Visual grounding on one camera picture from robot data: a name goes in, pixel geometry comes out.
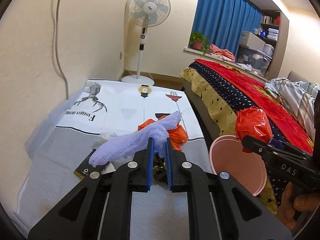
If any white plastic container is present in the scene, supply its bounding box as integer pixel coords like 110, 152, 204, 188
263, 43, 274, 57

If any blue curtain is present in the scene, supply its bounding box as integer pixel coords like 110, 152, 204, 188
192, 0, 262, 55

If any yellow star bed sheet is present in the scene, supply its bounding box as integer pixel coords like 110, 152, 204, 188
181, 67, 278, 215

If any navy star bed cover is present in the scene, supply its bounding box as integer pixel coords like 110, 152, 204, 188
181, 61, 287, 212

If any orange plastic bag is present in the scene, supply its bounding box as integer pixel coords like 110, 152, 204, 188
138, 119, 188, 151

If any wooden bookshelf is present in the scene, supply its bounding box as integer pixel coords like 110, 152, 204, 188
260, 10, 289, 80

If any dark plastic storage bin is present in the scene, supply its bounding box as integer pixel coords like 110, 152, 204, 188
236, 46, 272, 76

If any grey white printed table cover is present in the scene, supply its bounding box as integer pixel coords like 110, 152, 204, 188
11, 80, 211, 235

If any black floral scrunchie cloth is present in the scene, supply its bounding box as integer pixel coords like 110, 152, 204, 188
153, 154, 168, 183

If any pink folded cloth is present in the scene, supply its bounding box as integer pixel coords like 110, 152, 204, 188
209, 44, 235, 62

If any clear plastic zip bag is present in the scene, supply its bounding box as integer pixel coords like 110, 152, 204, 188
92, 132, 118, 149

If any grey wall cable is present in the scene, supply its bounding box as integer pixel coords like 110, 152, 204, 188
54, 0, 70, 100

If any black flat card package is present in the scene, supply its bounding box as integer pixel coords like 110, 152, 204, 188
73, 148, 116, 179

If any pink trash bin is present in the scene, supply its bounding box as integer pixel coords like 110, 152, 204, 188
209, 135, 267, 196

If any red plastic bag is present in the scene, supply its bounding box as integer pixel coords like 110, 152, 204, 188
235, 106, 273, 153

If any red floral blanket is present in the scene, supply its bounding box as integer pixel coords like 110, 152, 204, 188
195, 59, 313, 153

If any potted green plant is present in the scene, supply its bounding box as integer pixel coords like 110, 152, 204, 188
189, 31, 210, 54

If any white standing fan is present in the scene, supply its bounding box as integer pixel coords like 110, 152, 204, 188
121, 0, 171, 86

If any right hand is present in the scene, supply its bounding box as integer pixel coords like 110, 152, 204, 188
277, 182, 319, 230

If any plaid blue grey duvet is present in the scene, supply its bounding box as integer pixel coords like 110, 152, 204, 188
264, 77, 319, 141

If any grey cardboard box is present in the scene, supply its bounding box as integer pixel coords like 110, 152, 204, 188
240, 31, 265, 51

